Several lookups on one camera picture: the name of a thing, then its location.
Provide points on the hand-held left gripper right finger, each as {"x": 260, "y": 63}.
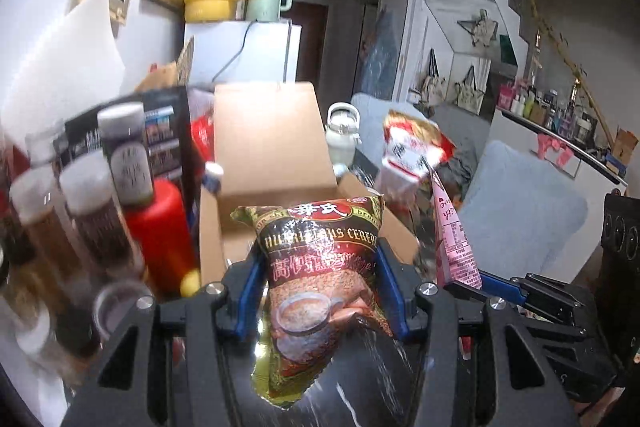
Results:
{"x": 395, "y": 297}

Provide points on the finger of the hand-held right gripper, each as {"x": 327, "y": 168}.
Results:
{"x": 502, "y": 282}
{"x": 470, "y": 296}

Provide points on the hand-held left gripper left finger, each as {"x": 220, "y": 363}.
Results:
{"x": 245, "y": 302}

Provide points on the pink cone snack packet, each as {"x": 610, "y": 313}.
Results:
{"x": 452, "y": 247}

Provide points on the gold brown cereal packet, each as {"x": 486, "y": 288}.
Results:
{"x": 320, "y": 287}

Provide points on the brown cardboard box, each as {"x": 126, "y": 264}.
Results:
{"x": 270, "y": 142}

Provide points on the yellow lemon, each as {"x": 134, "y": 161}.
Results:
{"x": 191, "y": 284}

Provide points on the light blue chair cushion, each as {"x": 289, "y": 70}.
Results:
{"x": 520, "y": 207}

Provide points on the red plastic bottle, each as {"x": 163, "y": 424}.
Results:
{"x": 160, "y": 237}

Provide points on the small white blue bottle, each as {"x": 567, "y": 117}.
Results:
{"x": 213, "y": 177}

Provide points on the large red white snack bag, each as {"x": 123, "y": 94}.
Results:
{"x": 410, "y": 152}

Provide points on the brown contents lidded jar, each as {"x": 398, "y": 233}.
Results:
{"x": 100, "y": 217}

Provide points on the white teapot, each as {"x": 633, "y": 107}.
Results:
{"x": 342, "y": 134}

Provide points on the row of bottles on shelf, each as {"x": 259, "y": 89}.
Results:
{"x": 550, "y": 112}

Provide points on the dark lidded label jar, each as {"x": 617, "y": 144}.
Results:
{"x": 127, "y": 157}

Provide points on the black printed box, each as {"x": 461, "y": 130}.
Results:
{"x": 167, "y": 132}

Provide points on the canvas tote bag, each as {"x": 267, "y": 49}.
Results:
{"x": 434, "y": 82}
{"x": 469, "y": 94}

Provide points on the amber contents lidded jar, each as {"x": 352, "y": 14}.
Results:
{"x": 42, "y": 222}

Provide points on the white refrigerator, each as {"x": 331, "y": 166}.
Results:
{"x": 270, "y": 52}

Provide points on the white foam board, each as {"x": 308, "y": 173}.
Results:
{"x": 60, "y": 67}

